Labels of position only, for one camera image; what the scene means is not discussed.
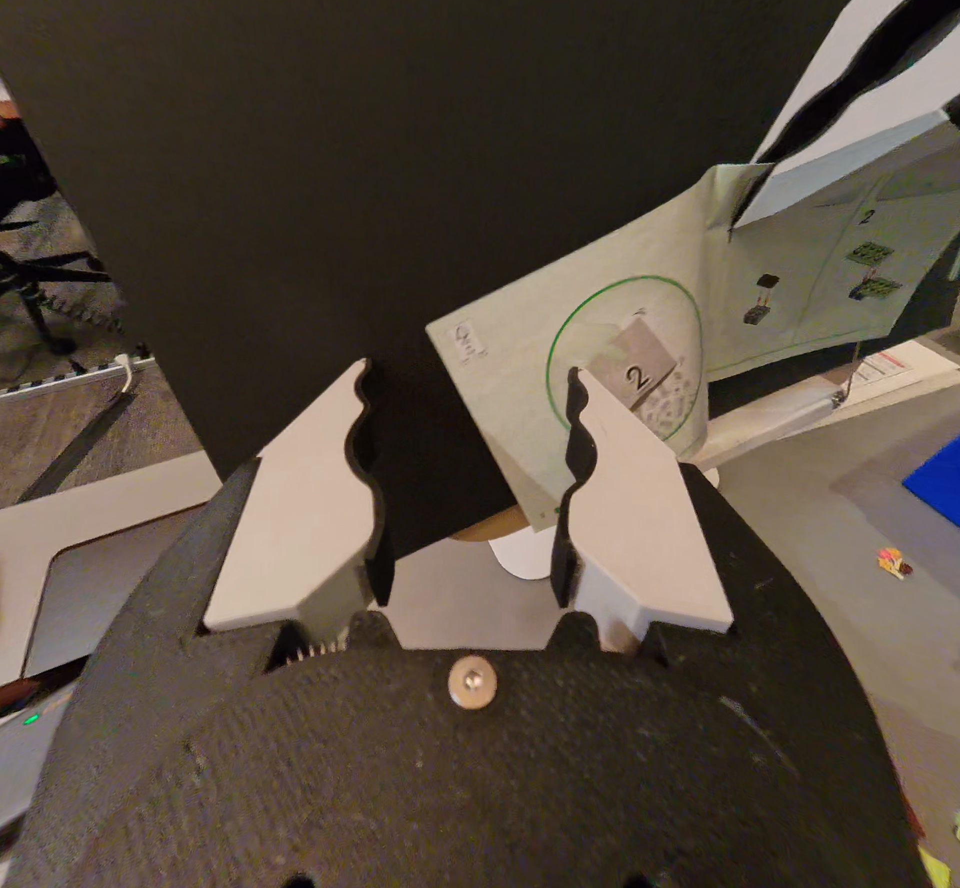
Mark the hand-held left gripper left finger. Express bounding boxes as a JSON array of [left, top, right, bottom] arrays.
[[202, 357, 396, 638]]

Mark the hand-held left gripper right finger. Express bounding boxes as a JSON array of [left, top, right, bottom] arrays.
[[549, 367, 735, 655]]

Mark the white monitor stand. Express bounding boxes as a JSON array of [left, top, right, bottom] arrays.
[[450, 339, 864, 583]]

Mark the toy instruction booklet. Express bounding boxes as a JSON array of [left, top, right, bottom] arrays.
[[426, 112, 960, 534]]

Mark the laminated paper sheet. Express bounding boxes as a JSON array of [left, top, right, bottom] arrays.
[[853, 343, 942, 388]]

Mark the white floor power strip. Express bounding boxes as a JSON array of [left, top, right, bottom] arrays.
[[0, 354, 156, 400]]

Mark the blue storage bin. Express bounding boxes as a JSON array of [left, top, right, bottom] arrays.
[[902, 437, 960, 508]]

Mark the black ribbed power brick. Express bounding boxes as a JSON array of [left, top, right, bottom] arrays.
[[0, 682, 80, 833]]

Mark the black monitor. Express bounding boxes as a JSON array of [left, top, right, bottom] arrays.
[[0, 0, 912, 559]]

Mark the grey desk cable hatch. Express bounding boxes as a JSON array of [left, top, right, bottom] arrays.
[[22, 517, 215, 679]]

